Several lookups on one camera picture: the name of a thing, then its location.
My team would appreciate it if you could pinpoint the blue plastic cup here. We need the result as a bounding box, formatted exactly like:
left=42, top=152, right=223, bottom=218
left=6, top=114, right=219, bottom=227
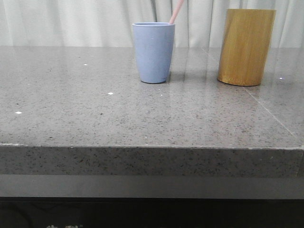
left=132, top=22, right=175, bottom=84

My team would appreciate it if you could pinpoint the pink chopstick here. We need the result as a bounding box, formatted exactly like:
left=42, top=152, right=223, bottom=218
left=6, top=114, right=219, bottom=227
left=169, top=0, right=184, bottom=25

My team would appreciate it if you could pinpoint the bamboo wooden holder cup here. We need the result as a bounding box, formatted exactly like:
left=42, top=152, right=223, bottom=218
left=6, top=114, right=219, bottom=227
left=218, top=9, right=276, bottom=86

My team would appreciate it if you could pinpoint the white curtain backdrop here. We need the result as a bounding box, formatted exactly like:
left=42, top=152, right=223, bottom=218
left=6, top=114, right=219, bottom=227
left=0, top=0, right=304, bottom=48

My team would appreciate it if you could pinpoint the dark cabinet under counter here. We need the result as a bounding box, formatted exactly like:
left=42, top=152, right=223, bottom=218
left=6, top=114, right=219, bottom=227
left=0, top=174, right=304, bottom=228

